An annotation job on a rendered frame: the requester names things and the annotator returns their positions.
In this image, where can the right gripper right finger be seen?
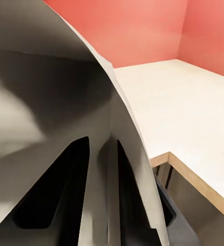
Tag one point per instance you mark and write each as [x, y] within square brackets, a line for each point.
[179, 231]

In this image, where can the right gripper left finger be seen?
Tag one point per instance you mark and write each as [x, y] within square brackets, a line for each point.
[50, 213]

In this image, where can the paper coffee filter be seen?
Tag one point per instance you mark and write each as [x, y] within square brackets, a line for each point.
[56, 88]

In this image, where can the cabinet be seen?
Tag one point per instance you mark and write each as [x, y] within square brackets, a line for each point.
[159, 170]
[204, 218]

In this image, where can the countertop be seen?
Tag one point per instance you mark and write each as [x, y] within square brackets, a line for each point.
[182, 106]
[158, 153]

